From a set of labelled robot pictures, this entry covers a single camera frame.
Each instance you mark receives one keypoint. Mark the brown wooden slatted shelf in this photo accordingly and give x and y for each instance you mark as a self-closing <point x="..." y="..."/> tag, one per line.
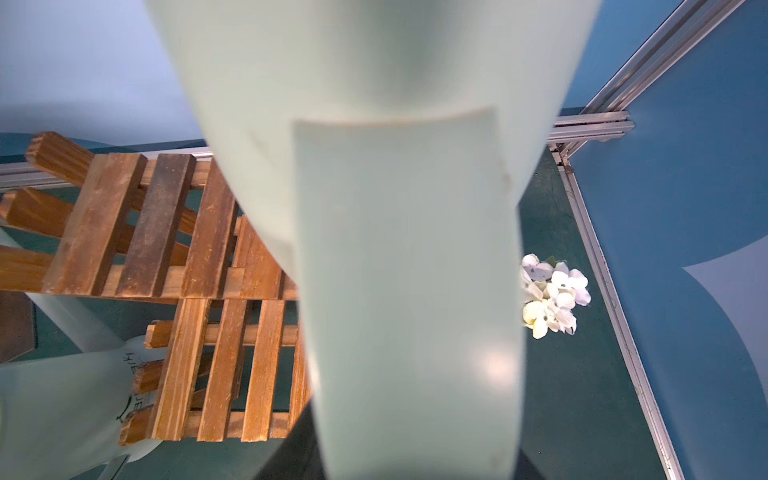
<point x="169" y="230"/>

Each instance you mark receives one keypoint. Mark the mint green watering can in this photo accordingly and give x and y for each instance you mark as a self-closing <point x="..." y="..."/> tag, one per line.
<point x="380" y="149"/>

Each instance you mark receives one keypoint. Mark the white flowers in pot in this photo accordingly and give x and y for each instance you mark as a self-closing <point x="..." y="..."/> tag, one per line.
<point x="551" y="291"/>

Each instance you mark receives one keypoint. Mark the pale blue watering can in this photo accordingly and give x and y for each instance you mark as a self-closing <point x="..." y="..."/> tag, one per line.
<point x="62" y="416"/>

